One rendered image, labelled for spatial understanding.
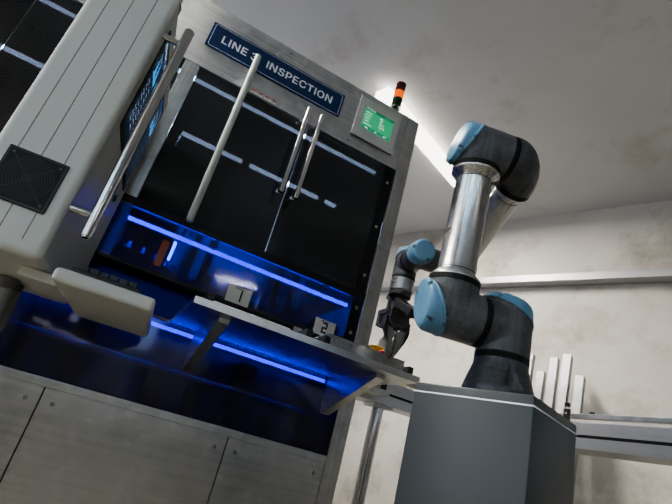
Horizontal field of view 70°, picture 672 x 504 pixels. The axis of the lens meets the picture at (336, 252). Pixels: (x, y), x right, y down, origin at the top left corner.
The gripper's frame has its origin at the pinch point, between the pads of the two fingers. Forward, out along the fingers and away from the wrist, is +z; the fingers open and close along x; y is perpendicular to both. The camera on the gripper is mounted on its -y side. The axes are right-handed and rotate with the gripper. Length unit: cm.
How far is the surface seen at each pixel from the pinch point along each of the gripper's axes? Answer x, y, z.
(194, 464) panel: 37, 39, 44
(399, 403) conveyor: -38, 50, 5
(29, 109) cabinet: 106, -15, -18
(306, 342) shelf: 27.1, -0.9, 5.4
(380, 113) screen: 8, 38, -111
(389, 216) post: -9, 39, -66
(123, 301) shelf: 74, -17, 14
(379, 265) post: -9, 39, -43
